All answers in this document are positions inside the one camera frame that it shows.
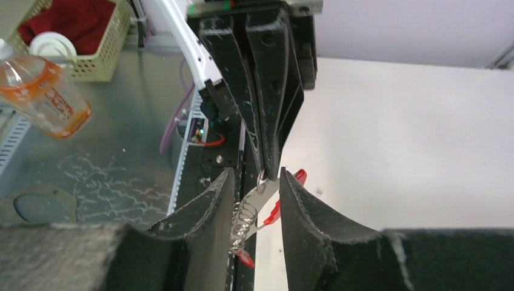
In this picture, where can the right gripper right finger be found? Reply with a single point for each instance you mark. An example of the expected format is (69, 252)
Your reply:
(325, 250)

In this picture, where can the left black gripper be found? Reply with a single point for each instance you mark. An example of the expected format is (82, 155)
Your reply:
(270, 34)

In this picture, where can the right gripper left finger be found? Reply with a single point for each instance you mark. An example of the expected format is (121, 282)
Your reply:
(83, 256)

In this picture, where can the red grey keyring holder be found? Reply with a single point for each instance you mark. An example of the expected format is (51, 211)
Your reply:
(247, 211)

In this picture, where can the red tag key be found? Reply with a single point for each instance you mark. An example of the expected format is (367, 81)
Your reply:
(245, 257)

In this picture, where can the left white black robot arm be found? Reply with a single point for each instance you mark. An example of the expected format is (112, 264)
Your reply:
(251, 59)

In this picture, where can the spare metal keyring holder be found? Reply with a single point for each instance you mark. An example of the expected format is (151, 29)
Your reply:
(39, 203)

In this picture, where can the left circuit board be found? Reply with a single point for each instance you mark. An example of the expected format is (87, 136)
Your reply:
(195, 131)

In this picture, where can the red cloth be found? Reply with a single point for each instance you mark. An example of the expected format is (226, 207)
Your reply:
(82, 22)

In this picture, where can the white round lid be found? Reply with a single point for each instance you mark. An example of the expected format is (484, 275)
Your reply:
(53, 46)

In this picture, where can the orange label plastic bottle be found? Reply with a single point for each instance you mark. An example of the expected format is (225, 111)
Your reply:
(42, 92)

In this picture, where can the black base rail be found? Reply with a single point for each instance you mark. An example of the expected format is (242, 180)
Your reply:
(209, 182)

